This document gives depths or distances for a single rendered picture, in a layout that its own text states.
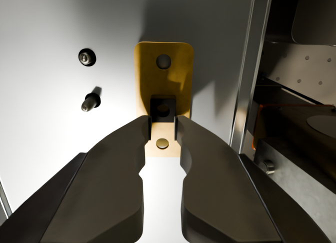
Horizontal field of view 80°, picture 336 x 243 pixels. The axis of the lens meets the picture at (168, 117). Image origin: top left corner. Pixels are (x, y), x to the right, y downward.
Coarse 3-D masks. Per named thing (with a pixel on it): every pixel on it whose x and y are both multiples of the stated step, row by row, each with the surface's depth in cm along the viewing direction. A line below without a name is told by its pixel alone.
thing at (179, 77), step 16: (144, 48) 13; (160, 48) 13; (176, 48) 13; (192, 48) 13; (144, 64) 13; (176, 64) 13; (192, 64) 13; (144, 80) 13; (160, 80) 13; (176, 80) 13; (144, 96) 14; (160, 96) 13; (176, 96) 14; (144, 112) 14; (160, 112) 14; (176, 112) 14; (160, 128) 15; (176, 144) 15
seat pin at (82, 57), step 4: (84, 52) 13; (88, 52) 13; (92, 52) 14; (80, 56) 13; (84, 56) 13; (88, 56) 13; (92, 56) 13; (80, 60) 13; (84, 60) 13; (88, 60) 13; (92, 60) 14
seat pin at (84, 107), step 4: (92, 96) 14; (96, 96) 15; (84, 100) 14; (88, 100) 13; (92, 100) 14; (96, 100) 14; (84, 104) 13; (88, 104) 13; (92, 104) 14; (84, 108) 13; (88, 108) 13; (92, 108) 14
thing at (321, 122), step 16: (256, 80) 35; (272, 80) 37; (256, 96) 28; (272, 96) 28; (288, 96) 28; (304, 96) 28; (256, 112) 26; (272, 112) 21; (288, 112) 21; (304, 112) 21; (320, 112) 21; (256, 128) 23; (272, 128) 20; (288, 128) 18; (304, 128) 17; (320, 128) 17; (256, 144) 23; (304, 144) 16; (320, 144) 15; (320, 160) 14
